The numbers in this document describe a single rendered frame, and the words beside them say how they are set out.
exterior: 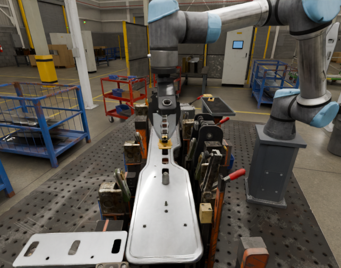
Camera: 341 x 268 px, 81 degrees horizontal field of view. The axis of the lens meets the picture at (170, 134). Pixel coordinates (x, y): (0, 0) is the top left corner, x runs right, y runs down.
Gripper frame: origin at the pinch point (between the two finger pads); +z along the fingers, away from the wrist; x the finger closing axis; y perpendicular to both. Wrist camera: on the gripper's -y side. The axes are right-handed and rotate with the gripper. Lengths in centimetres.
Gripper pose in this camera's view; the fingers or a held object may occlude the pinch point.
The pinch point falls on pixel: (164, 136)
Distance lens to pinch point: 60.6
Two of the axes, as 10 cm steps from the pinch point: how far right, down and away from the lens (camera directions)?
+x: -10.0, 0.1, -0.3
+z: 0.0, 9.1, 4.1
